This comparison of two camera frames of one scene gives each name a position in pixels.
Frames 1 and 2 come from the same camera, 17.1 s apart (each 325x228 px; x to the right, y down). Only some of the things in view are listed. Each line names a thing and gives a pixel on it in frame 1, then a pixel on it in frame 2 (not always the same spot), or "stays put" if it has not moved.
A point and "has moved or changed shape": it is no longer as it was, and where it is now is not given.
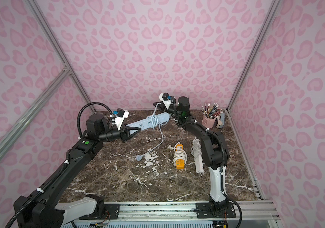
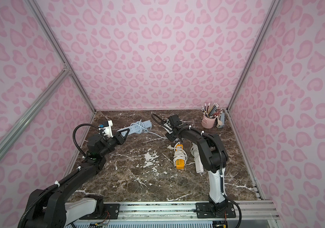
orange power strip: (180, 163) stays put
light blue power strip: (150, 123) has moved or changed shape
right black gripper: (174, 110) -> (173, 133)
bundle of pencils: (212, 111) stays put
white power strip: (198, 162) stays put
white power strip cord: (196, 150) stays put
